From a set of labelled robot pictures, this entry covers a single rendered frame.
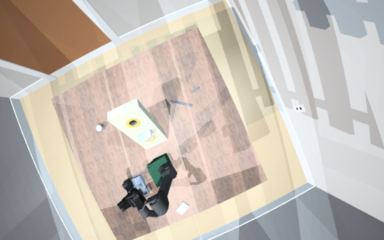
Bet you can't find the light blue square tray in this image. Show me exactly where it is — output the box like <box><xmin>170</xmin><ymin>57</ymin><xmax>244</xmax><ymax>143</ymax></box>
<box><xmin>130</xmin><ymin>174</ymin><xmax>150</xmax><ymax>196</ymax></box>

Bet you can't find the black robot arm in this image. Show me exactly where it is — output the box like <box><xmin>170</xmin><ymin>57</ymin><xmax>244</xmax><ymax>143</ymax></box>
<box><xmin>117</xmin><ymin>162</ymin><xmax>178</xmax><ymax>219</ymax></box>

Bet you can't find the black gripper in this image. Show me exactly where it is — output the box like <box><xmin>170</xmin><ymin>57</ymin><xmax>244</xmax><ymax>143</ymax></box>
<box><xmin>122</xmin><ymin>179</ymin><xmax>147</xmax><ymax>203</ymax></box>

